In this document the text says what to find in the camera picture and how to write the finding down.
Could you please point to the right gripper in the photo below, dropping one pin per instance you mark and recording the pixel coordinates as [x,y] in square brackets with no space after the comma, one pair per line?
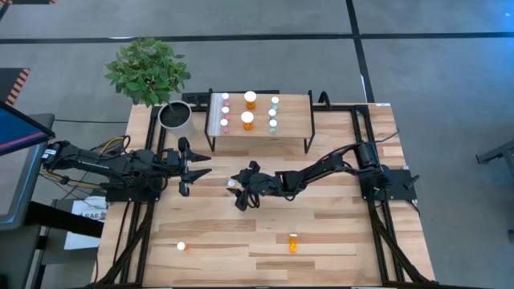
[263,184]

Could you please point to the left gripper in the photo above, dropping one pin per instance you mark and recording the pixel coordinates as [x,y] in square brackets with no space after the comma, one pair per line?
[172,162]

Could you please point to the slim orange pill bottle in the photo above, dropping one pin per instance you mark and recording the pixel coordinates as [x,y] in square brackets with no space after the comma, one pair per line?
[231,183]
[181,245]
[293,244]

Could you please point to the pink pill bottle white cap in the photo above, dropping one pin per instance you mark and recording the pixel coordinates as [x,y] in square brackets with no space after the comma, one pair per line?
[225,110]
[225,96]
[223,122]

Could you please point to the wide orange pill bottle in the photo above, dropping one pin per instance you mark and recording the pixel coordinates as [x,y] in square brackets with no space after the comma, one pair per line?
[247,117]
[250,97]

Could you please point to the green pill bottle white cap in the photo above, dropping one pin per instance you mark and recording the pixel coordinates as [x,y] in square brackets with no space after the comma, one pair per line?
[272,113]
[273,123]
[275,100]

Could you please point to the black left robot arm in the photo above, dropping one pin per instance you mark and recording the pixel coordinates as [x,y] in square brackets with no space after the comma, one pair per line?
[104,164]

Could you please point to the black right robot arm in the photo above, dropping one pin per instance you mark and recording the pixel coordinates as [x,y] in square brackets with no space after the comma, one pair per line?
[321,166]

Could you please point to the wooden shelf black legs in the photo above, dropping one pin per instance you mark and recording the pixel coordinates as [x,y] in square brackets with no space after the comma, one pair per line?
[295,116]

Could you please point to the white plant pot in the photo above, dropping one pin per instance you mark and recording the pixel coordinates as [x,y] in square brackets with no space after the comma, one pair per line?
[184,132]

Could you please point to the black power strip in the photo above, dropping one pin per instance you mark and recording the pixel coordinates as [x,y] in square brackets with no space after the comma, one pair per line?
[194,97]

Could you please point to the green leafy plant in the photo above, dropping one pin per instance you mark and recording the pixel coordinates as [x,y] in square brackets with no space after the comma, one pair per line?
[146,72]

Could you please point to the white paper sheet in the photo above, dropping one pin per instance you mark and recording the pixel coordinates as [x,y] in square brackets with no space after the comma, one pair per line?
[86,241]

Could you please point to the black stand beam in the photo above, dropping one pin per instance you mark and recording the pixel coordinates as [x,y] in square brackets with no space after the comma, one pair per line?
[64,218]

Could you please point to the computer monitor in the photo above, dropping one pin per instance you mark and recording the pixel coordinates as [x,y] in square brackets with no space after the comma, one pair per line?
[16,132]

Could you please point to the dark panel hazard striped edge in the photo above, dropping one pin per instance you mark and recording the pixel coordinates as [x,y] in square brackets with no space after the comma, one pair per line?
[8,84]

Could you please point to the grey furniture leg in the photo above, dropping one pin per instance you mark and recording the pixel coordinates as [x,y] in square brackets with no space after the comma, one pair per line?
[498,152]

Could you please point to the black table frame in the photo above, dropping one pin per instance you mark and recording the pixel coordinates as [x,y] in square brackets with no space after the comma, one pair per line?
[341,107]

